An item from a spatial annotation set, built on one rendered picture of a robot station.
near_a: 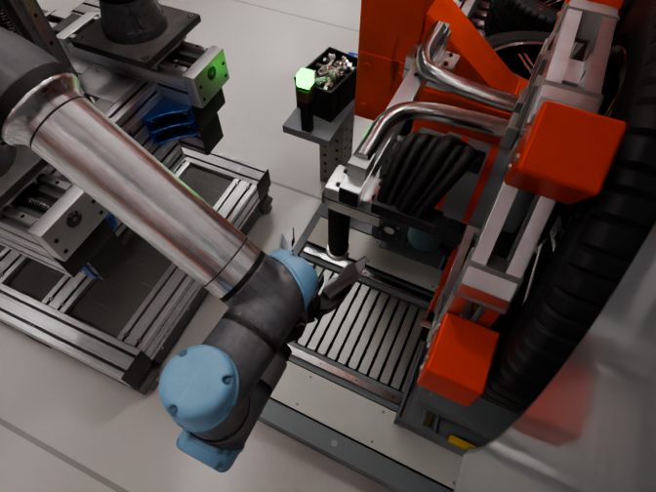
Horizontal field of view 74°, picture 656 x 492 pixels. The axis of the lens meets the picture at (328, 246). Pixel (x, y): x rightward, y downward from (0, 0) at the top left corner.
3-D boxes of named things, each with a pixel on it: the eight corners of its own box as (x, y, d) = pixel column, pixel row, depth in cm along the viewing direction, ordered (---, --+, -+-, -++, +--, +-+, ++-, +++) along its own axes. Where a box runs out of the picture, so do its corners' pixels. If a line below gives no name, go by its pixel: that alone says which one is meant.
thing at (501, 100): (519, 127, 65) (550, 63, 56) (397, 91, 70) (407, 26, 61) (542, 61, 74) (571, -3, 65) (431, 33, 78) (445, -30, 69)
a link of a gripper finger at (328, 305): (356, 292, 66) (307, 322, 63) (356, 296, 67) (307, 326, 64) (339, 268, 68) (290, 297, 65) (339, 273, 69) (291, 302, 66)
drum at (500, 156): (503, 255, 76) (535, 204, 65) (389, 213, 81) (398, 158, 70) (520, 197, 83) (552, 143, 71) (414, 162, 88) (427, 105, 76)
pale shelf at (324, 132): (329, 147, 141) (329, 141, 138) (282, 132, 145) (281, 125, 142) (379, 72, 162) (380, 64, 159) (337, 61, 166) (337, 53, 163)
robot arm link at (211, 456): (219, 472, 47) (233, 480, 55) (269, 380, 53) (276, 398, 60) (160, 438, 49) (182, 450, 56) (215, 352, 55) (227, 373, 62)
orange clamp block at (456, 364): (485, 350, 63) (469, 409, 59) (433, 328, 65) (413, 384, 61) (502, 332, 57) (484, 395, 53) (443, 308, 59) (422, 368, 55)
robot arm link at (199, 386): (208, 301, 46) (228, 339, 56) (134, 394, 41) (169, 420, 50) (270, 336, 44) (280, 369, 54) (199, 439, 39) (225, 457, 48)
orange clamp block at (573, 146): (571, 206, 48) (600, 196, 39) (499, 183, 50) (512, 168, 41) (596, 145, 47) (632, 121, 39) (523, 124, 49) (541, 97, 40)
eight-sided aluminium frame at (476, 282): (441, 391, 83) (578, 224, 38) (408, 377, 85) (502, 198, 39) (507, 192, 110) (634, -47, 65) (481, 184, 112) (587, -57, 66)
